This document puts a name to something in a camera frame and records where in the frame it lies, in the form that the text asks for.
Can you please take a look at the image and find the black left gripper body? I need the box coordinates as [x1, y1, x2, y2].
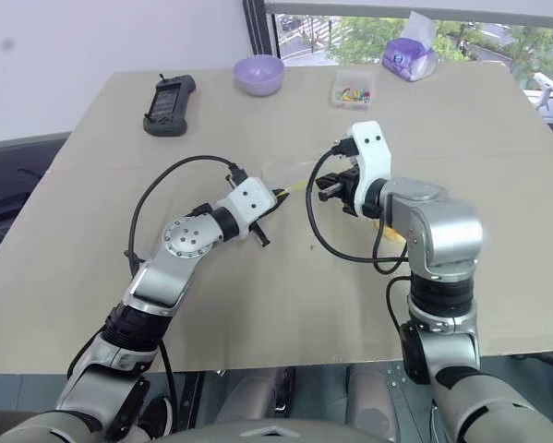
[249, 224, 271, 249]

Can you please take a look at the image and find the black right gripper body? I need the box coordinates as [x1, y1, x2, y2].
[334, 166, 363, 216]

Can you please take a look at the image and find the clear plastic bag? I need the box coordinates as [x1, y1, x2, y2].
[260, 155, 315, 198]

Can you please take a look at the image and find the orange snack packet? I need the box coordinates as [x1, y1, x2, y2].
[372, 220, 409, 246]

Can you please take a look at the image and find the clear box of colourful pins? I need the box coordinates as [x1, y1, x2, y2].
[329, 68, 377, 112]

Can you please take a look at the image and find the purple plastic bowl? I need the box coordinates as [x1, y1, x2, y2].
[233, 54, 285, 98]

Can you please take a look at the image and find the black handheld remote controller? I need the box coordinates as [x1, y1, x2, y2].
[141, 73, 198, 138]

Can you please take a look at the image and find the purple tissue pack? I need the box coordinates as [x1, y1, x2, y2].
[380, 9, 439, 83]

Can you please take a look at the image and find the grey robot torso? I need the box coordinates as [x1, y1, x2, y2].
[164, 417, 443, 443]

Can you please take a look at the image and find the grey metal plate with screws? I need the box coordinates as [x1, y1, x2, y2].
[385, 358, 439, 416]

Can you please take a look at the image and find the black chair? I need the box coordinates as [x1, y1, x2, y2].
[0, 131, 72, 282]

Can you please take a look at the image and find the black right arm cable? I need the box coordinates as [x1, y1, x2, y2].
[303, 137, 414, 336]

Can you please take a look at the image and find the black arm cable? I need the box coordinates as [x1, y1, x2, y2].
[303, 137, 414, 336]
[123, 155, 248, 278]

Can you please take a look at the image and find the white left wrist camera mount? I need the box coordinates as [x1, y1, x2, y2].
[216, 176, 278, 242]

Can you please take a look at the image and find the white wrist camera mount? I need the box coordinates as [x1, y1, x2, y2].
[216, 176, 278, 242]
[349, 120, 393, 219]

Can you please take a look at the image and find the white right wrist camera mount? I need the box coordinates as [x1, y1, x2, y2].
[349, 120, 393, 219]

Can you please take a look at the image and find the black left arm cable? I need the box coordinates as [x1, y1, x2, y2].
[123, 155, 248, 278]

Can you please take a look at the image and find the dark window frame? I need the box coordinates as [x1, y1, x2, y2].
[241, 0, 281, 62]

